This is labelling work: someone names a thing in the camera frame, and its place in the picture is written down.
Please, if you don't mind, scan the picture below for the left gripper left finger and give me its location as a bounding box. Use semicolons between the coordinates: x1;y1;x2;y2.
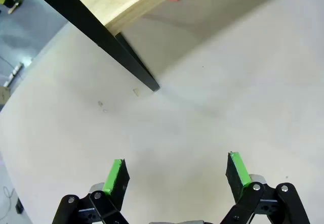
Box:
52;159;130;224

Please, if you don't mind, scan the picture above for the black metal wood shelf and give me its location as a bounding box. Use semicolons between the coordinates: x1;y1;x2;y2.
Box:
21;0;198;93

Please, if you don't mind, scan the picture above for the thin floor cable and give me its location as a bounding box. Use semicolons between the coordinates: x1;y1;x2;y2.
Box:
2;185;16;200

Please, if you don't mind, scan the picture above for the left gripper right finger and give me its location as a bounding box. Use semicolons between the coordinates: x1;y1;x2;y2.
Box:
220;152;311;224

